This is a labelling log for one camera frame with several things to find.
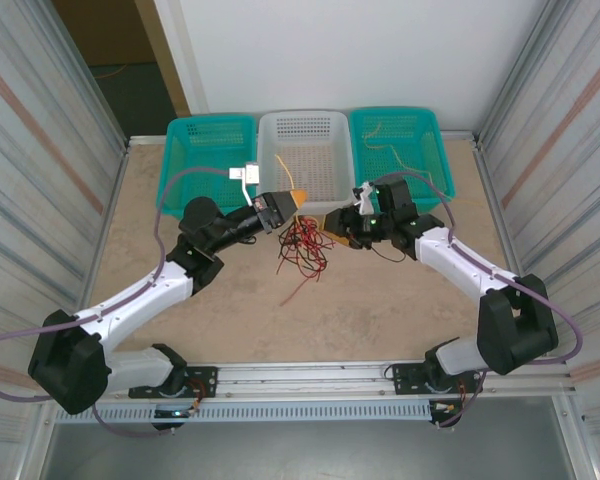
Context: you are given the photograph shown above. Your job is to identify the thin red cable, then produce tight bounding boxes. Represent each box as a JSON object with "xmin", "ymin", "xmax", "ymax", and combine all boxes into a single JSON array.
[
  {"xmin": 292, "ymin": 217, "xmax": 337, "ymax": 281},
  {"xmin": 279, "ymin": 215, "xmax": 331, "ymax": 307}
]

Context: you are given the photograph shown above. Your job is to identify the thin yellow cable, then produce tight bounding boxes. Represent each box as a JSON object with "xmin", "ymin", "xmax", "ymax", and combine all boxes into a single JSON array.
[
  {"xmin": 363, "ymin": 121, "xmax": 487, "ymax": 207},
  {"xmin": 274, "ymin": 153, "xmax": 296, "ymax": 194}
]

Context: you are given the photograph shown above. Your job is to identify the white plastic basket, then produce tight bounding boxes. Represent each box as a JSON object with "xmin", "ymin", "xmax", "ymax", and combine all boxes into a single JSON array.
[{"xmin": 255, "ymin": 109, "xmax": 356, "ymax": 214}]

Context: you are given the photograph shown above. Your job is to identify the teal plastic basket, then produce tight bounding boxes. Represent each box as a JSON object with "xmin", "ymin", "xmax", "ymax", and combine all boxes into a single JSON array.
[
  {"xmin": 348, "ymin": 107, "xmax": 456, "ymax": 214},
  {"xmin": 155, "ymin": 115, "xmax": 259, "ymax": 221}
]

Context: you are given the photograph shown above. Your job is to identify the small controller circuit board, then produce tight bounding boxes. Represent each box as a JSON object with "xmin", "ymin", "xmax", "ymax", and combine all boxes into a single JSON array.
[
  {"xmin": 428, "ymin": 401, "xmax": 465, "ymax": 417},
  {"xmin": 152, "ymin": 407, "xmax": 201, "ymax": 420}
]

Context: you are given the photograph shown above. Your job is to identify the brown wooden door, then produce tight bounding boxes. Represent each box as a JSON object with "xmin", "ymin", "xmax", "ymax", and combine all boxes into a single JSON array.
[{"xmin": 53, "ymin": 0, "xmax": 191, "ymax": 115}]

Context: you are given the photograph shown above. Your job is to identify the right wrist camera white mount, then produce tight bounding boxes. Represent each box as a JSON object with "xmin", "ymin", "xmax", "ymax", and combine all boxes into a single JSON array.
[{"xmin": 353, "ymin": 181, "xmax": 379, "ymax": 217}]

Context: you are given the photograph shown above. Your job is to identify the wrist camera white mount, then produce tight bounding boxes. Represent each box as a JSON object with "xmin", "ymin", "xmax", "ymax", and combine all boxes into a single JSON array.
[
  {"xmin": 353, "ymin": 181, "xmax": 379, "ymax": 217},
  {"xmin": 228, "ymin": 162, "xmax": 262, "ymax": 207}
]

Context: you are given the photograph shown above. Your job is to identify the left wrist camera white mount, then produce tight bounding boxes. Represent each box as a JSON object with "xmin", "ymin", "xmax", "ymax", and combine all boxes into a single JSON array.
[{"xmin": 228, "ymin": 162, "xmax": 262, "ymax": 207}]

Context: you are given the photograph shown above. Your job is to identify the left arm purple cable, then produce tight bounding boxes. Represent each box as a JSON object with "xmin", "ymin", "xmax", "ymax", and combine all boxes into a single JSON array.
[{"xmin": 0, "ymin": 167, "xmax": 234, "ymax": 440}]

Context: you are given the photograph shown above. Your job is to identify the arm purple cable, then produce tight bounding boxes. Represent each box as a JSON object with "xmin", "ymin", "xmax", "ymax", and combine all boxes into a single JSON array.
[
  {"xmin": 0, "ymin": 167, "xmax": 234, "ymax": 440},
  {"xmin": 379, "ymin": 172, "xmax": 585, "ymax": 430}
]

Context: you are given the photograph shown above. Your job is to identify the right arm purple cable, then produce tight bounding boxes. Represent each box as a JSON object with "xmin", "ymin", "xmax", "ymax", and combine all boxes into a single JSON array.
[{"xmin": 379, "ymin": 172, "xmax": 585, "ymax": 430}]

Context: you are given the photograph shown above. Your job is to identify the aluminium mounting rail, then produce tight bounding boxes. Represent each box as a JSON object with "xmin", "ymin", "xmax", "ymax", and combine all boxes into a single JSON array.
[{"xmin": 33, "ymin": 357, "xmax": 577, "ymax": 404}]

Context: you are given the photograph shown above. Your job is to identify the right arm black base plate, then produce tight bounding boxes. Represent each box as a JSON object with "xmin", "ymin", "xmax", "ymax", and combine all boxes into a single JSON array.
[{"xmin": 392, "ymin": 360, "xmax": 484, "ymax": 396}]

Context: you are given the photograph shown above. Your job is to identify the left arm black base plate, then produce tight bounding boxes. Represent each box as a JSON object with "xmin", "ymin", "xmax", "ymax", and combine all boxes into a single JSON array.
[{"xmin": 128, "ymin": 366, "xmax": 219, "ymax": 400}]

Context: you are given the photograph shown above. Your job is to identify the grey slotted cable duct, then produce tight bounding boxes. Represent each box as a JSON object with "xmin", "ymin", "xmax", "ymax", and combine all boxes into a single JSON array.
[{"xmin": 53, "ymin": 402, "xmax": 434, "ymax": 425}]

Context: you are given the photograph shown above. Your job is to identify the orange floor cable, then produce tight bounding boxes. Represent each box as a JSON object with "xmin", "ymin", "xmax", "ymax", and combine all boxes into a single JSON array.
[{"xmin": 93, "ymin": 63, "xmax": 131, "ymax": 82}]

